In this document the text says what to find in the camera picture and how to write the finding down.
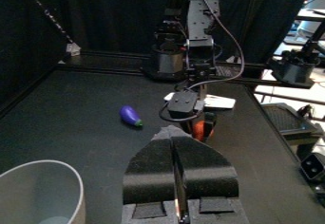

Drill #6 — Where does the black camera with two lenses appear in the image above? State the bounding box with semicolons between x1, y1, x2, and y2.
298;152;325;182

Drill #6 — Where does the white paper tag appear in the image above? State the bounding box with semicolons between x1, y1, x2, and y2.
64;42;83;57

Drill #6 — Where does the black camera cable loop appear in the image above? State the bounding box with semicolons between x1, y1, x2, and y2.
159;102;202;123

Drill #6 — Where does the purple toy eggplant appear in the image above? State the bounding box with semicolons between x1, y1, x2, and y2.
118;104;144;128

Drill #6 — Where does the thin dark diagonal rod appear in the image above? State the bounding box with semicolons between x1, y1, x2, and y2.
32;0;76;45

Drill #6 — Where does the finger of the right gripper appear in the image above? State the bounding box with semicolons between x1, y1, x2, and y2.
203;111;218;140
180;119;197;139

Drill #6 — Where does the black leader arm base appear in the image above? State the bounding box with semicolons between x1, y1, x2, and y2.
267;18;325;88

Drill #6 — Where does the white round cup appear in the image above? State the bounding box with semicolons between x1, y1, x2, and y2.
0;159;87;224

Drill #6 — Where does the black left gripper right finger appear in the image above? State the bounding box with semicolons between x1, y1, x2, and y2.
170;129;241;204

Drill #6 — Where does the black cloth curtain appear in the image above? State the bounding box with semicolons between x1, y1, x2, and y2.
0;0;316;65

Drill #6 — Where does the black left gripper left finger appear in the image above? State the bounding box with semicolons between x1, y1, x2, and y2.
122;125;178;205

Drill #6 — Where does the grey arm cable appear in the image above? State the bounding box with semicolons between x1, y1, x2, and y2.
186;0;247;91

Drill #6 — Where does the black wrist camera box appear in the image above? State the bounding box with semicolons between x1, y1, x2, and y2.
166;90;201;120

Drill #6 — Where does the orange toy drumstick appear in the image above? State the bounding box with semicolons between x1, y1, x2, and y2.
191;119;213;140

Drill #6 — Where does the black mesh chair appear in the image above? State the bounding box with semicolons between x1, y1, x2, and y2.
261;102;325;138

